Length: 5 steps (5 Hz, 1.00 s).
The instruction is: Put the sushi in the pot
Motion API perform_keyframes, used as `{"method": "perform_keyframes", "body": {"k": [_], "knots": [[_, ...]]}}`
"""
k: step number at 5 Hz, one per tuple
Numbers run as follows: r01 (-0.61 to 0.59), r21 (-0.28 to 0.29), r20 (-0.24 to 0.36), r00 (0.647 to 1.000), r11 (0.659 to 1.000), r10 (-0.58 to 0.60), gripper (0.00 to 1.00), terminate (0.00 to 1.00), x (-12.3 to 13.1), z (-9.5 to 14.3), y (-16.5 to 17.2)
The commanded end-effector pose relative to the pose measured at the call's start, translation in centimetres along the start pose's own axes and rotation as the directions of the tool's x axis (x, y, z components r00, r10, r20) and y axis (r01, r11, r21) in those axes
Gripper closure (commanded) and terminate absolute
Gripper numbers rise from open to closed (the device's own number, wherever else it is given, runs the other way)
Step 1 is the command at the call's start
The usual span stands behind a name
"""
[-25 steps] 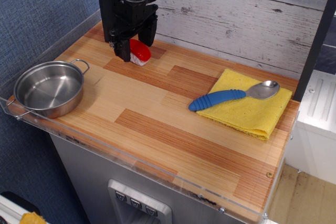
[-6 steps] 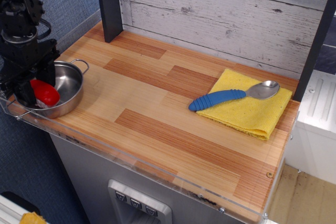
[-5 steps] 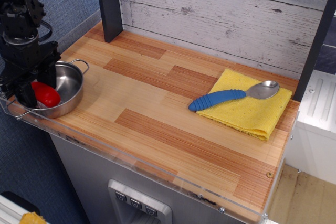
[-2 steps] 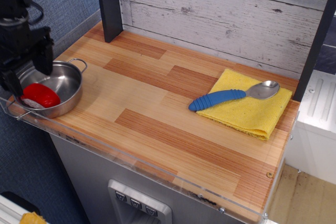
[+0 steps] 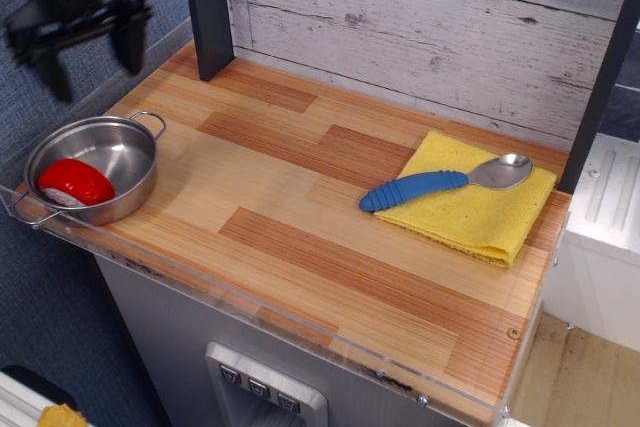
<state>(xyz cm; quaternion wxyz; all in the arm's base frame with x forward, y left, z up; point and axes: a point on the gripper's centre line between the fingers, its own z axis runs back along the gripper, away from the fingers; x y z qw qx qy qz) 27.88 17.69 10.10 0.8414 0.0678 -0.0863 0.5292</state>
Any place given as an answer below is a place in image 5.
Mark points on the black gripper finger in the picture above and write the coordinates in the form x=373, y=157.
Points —
x=128, y=43
x=53, y=75

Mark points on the yellow and black object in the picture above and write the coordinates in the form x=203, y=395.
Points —
x=61, y=416

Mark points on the white toy sink unit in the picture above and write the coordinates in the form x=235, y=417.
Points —
x=594, y=281

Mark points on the dark grey right post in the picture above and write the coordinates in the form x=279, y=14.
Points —
x=611, y=66

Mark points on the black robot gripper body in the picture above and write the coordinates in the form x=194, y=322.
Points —
x=59, y=24

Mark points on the grey toy fridge cabinet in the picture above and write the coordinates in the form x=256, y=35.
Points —
x=171, y=330

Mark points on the yellow folded cloth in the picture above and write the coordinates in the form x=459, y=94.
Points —
x=489, y=224

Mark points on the red and white toy sushi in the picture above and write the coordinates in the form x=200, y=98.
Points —
x=73, y=183

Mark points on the clear acrylic table guard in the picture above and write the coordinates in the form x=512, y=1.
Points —
x=260, y=172

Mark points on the silver dispenser panel with buttons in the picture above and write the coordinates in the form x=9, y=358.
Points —
x=251, y=393

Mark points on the blue handled metal spoon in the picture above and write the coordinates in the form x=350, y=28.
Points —
x=500, y=173

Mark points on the stainless steel pot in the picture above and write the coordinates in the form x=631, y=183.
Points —
x=123, y=149

